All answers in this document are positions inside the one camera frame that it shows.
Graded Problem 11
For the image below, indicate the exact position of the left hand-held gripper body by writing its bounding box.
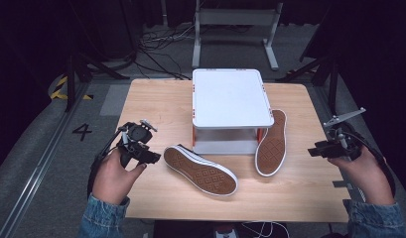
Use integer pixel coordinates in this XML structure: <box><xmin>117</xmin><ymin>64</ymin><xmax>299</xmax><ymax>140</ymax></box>
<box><xmin>117</xmin><ymin>118</ymin><xmax>159</xmax><ymax>169</ymax></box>

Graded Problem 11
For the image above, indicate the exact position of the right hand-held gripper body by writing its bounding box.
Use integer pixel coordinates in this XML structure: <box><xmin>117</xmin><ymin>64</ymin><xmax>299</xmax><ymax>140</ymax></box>
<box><xmin>323</xmin><ymin>107</ymin><xmax>367</xmax><ymax>162</ymax></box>

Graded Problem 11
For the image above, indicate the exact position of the black canvas sneaker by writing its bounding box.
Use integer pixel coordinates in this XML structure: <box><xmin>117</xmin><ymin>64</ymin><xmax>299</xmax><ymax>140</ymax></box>
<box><xmin>162</xmin><ymin>144</ymin><xmax>240</xmax><ymax>198</ymax></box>
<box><xmin>254</xmin><ymin>109</ymin><xmax>288</xmax><ymax>178</ymax></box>

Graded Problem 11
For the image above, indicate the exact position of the white two-tier shoe rack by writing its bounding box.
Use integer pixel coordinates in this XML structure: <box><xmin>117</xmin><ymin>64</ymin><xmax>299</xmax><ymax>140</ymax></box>
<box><xmin>191</xmin><ymin>67</ymin><xmax>276</xmax><ymax>156</ymax></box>

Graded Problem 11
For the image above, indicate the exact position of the person's right hand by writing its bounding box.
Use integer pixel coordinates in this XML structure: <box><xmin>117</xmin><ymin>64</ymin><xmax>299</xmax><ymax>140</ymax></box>
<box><xmin>327</xmin><ymin>145</ymin><xmax>395</xmax><ymax>206</ymax></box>

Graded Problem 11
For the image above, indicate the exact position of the person's left hand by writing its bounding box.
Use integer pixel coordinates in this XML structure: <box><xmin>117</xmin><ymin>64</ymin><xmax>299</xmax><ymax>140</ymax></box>
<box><xmin>91</xmin><ymin>149</ymin><xmax>148</xmax><ymax>206</ymax></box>

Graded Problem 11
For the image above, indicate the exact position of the black tripod stand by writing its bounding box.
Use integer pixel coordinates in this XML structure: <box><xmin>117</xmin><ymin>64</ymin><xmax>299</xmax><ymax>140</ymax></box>
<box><xmin>275</xmin><ymin>55</ymin><xmax>341</xmax><ymax>114</ymax></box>
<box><xmin>65</xmin><ymin>49</ymin><xmax>131</xmax><ymax>114</ymax></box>

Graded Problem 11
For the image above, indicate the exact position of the yellow black striped tape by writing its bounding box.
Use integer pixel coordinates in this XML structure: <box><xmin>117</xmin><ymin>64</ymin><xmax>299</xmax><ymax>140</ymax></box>
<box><xmin>50</xmin><ymin>75</ymin><xmax>94</xmax><ymax>101</ymax></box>

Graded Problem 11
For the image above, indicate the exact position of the white red device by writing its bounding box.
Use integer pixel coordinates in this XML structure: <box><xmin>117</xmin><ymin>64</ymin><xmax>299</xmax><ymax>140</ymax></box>
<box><xmin>212</xmin><ymin>225</ymin><xmax>240</xmax><ymax>238</ymax></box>

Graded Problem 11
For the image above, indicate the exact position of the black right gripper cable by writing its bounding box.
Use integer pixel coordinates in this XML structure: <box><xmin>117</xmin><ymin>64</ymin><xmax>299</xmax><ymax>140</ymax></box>
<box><xmin>341</xmin><ymin>121</ymin><xmax>397</xmax><ymax>198</ymax></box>

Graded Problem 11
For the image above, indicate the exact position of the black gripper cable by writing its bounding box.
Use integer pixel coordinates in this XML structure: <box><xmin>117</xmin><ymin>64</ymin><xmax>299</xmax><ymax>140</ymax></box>
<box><xmin>86</xmin><ymin>128</ymin><xmax>126</xmax><ymax>199</ymax></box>
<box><xmin>341</xmin><ymin>121</ymin><xmax>397</xmax><ymax>198</ymax></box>

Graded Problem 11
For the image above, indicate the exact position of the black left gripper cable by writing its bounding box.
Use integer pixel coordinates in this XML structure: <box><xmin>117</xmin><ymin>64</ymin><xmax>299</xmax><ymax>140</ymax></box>
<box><xmin>86</xmin><ymin>128</ymin><xmax>126</xmax><ymax>199</ymax></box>

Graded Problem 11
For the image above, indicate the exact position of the thin white cable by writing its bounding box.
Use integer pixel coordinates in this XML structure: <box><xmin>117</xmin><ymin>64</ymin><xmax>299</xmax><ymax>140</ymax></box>
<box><xmin>240</xmin><ymin>220</ymin><xmax>291</xmax><ymax>238</ymax></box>

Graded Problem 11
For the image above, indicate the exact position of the bundle of floor cables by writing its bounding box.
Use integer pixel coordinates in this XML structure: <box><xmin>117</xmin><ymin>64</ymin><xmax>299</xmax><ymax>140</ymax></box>
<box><xmin>136</xmin><ymin>23</ymin><xmax>196</xmax><ymax>81</ymax></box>

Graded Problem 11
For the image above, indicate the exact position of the grey metal stand frame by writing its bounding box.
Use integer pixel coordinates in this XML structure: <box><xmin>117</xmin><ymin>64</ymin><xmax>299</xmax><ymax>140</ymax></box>
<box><xmin>191</xmin><ymin>0</ymin><xmax>285</xmax><ymax>71</ymax></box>

